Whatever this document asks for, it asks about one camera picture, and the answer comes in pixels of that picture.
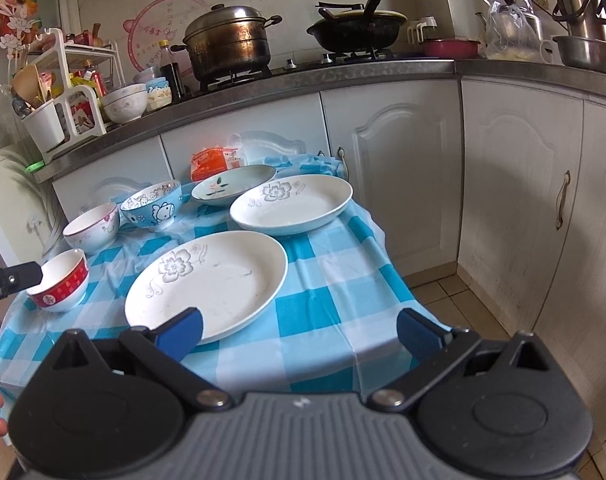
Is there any white cabinet door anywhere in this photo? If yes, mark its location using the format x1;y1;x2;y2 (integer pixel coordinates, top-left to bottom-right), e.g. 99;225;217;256
160;91;330;181
535;94;606;463
52;135;178;228
320;76;464;279
457;77;587;332

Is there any wooden spatula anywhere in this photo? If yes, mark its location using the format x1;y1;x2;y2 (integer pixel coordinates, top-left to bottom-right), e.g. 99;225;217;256
12;63;40;106

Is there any blue cartoon container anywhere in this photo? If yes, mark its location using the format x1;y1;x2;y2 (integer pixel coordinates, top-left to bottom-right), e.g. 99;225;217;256
145;76;173;111

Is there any steel kettle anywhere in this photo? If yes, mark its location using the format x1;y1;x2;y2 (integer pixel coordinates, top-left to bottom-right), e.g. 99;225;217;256
475;0;542;58

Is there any deep white floral plate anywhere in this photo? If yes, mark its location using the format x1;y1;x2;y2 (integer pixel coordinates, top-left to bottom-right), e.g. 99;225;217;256
229;175;354;237

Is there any black wok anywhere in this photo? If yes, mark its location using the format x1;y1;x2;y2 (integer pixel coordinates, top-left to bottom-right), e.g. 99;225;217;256
307;0;408;53

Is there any pink wall sticker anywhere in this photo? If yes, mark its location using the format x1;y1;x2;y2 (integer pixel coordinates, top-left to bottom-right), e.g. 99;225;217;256
122;0;224;74

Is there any metal cabinet handle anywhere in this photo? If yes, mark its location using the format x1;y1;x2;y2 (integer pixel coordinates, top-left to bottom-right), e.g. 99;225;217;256
555;170;572;231

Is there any white floral bowl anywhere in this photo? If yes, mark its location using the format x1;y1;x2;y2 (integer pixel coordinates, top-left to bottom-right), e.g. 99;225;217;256
102;83;148;125

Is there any steel steamer pot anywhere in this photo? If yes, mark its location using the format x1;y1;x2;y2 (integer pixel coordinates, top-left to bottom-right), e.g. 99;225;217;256
170;4;284;82

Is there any steel basin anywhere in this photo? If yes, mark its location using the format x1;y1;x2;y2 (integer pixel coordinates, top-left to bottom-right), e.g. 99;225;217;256
553;35;606;79

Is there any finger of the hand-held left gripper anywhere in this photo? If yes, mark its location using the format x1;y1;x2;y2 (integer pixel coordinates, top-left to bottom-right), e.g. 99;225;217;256
0;261;44;293

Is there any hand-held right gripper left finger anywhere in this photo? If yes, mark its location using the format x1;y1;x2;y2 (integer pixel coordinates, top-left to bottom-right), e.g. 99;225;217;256
48;308;236;413

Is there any clear plastic bag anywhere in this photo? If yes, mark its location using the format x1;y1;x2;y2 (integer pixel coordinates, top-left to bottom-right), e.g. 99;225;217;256
483;2;548;62

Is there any white utensil holder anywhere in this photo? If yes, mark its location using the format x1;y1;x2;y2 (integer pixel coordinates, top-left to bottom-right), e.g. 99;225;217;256
22;99;66;154

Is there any white cup holder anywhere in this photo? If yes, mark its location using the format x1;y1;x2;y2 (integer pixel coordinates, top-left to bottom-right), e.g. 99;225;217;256
407;16;440;46

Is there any small pink flower plate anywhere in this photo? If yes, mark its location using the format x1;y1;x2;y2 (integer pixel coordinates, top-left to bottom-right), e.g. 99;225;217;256
191;164;278;207

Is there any white bowl purple rim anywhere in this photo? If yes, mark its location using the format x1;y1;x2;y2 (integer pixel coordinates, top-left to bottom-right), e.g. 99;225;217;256
63;202;120;256

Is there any orange packet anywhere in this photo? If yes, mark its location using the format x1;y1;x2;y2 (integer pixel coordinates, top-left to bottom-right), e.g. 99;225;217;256
190;145;246;183

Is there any white kitchen rack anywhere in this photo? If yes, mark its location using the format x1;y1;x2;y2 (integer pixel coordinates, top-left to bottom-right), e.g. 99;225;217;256
23;27;130;162

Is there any white bowl red band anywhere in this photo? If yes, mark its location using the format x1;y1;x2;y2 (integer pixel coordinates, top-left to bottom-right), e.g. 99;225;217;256
26;249;90;314

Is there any blue checked tablecloth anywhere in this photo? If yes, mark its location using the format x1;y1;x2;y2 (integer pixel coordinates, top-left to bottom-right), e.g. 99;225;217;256
0;151;454;397

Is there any grey kitchen countertop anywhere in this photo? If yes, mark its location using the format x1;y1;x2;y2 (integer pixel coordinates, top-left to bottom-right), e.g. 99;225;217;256
33;54;606;184

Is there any black gas stove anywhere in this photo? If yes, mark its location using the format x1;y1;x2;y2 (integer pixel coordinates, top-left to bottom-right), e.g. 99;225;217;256
197;46;400;94

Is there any dark sauce bottle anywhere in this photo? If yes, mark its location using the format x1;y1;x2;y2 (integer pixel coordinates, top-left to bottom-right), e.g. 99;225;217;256
170;41;186;101

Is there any blue cartoon bowl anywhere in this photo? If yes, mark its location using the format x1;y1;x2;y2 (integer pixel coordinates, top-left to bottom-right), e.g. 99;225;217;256
120;180;182;231

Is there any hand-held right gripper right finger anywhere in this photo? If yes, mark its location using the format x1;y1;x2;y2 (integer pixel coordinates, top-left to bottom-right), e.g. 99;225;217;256
368;308;552;413

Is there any large white floral plate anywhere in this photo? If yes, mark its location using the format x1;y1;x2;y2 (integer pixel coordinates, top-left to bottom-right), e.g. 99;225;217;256
124;231;289;346

